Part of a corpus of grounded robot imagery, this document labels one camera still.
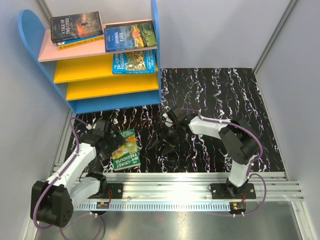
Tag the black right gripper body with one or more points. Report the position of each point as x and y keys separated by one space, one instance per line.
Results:
x=169 y=134

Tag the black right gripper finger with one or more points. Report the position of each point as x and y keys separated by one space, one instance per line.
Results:
x=155 y=141
x=168 y=150

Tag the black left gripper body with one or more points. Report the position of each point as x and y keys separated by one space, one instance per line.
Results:
x=112 y=144

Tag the green 104-Storey Treehouse book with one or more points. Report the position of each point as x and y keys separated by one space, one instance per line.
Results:
x=127 y=156

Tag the blue 26-Storey Treehouse book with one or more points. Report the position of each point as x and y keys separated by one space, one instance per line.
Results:
x=134 y=62

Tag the blue Animal Farm book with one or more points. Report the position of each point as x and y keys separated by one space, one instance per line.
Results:
x=130 y=36

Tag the blue treehouse paperback book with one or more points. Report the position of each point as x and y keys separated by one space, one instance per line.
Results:
x=78 y=42

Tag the dark Tale Of Two Cities book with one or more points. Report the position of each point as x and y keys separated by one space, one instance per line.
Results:
x=75 y=26

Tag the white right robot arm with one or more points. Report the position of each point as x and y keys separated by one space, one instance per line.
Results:
x=238 y=138

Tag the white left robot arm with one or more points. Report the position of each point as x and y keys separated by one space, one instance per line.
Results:
x=54 y=200

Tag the black marble pattern mat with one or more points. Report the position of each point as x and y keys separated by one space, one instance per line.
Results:
x=219 y=93

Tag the colourful wooden bookshelf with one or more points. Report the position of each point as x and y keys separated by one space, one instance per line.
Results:
x=82 y=75

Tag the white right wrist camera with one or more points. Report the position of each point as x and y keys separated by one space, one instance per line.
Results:
x=166 y=120

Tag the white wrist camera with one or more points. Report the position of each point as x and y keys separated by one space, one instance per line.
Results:
x=166 y=120
x=90 y=126

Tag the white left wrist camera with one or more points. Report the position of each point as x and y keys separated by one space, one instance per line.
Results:
x=90 y=126

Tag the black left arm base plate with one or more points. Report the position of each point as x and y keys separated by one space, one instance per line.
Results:
x=113 y=190

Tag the white slotted cable duct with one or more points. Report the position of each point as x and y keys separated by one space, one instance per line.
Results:
x=144 y=206

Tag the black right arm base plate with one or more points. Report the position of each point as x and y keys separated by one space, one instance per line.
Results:
x=224 y=191

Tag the aluminium mounting rail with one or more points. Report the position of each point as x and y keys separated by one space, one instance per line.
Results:
x=194 y=187

